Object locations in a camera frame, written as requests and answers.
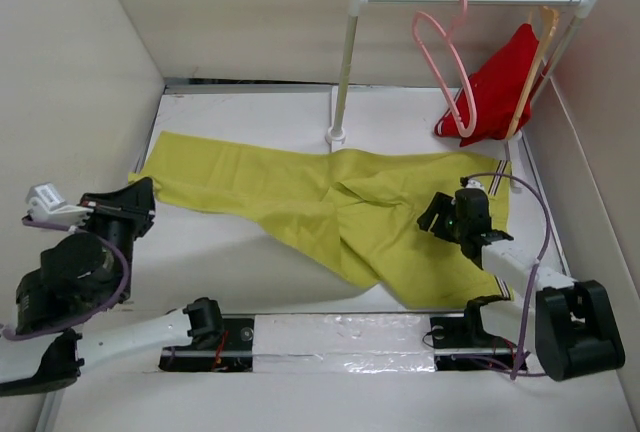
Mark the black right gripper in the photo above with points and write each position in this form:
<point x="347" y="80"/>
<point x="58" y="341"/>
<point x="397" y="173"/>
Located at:
<point x="442" y="204"/>

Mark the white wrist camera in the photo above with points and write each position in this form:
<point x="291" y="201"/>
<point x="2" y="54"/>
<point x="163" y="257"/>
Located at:
<point x="472" y="183"/>
<point x="46" y="205"/>

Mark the red shorts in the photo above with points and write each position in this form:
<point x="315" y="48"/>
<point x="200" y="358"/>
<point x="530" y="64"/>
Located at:
<point x="496" y="87"/>

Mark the yellow-green trousers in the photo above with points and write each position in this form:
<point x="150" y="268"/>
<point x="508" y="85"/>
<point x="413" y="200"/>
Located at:
<point x="352" y="211"/>

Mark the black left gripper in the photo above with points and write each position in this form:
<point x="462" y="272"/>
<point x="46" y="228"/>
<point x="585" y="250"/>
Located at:
<point x="134" y="203"/>

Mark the wooden hanger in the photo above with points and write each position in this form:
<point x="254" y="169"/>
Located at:
<point x="549" y="18"/>

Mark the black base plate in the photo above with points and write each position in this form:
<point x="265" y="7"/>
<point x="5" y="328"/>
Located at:
<point x="231" y="353"/>
<point x="457" y="348"/>

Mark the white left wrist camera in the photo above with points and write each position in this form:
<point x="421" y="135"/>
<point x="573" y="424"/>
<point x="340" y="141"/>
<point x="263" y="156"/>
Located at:
<point x="46" y="205"/>

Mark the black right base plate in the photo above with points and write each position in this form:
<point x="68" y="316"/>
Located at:
<point x="457" y="348"/>

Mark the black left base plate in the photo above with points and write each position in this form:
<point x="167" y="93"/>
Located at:
<point x="231" y="353"/>

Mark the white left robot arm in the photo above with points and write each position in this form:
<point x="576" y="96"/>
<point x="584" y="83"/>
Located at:
<point x="88" y="272"/>

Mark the aluminium frame rail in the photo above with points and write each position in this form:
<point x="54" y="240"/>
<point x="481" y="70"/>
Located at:
<point x="49" y="412"/>

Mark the white clothes rack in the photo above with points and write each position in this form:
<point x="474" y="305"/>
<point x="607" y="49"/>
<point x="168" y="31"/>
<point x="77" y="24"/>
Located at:
<point x="336" y="134"/>

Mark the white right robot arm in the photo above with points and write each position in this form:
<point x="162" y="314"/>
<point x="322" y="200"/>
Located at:
<point x="568" y="325"/>

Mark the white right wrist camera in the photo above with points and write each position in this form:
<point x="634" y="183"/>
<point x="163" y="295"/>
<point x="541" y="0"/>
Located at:
<point x="472" y="183"/>

